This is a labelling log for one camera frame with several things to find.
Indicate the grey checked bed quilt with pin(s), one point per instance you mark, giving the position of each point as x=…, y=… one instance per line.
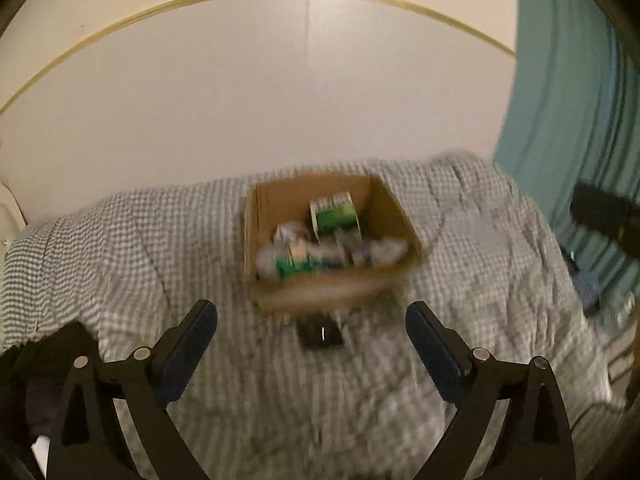
x=260, y=406

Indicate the teal curtain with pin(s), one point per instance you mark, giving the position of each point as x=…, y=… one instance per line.
x=574, y=116

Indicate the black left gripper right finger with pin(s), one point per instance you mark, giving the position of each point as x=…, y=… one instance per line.
x=534, y=440

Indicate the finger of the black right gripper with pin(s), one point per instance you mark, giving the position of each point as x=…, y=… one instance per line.
x=610, y=215

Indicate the small black object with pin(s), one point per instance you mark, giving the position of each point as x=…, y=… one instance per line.
x=318, y=332

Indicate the white tufted headboard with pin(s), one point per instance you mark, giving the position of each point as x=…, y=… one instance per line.
x=11, y=219

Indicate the brown cardboard box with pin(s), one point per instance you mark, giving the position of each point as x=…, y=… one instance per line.
x=277, y=215

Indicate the gold wall trim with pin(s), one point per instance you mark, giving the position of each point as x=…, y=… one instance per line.
x=291, y=24

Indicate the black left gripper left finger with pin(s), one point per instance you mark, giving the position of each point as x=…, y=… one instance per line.
x=87, y=440

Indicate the green white carton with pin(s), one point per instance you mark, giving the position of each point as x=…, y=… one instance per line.
x=334, y=213

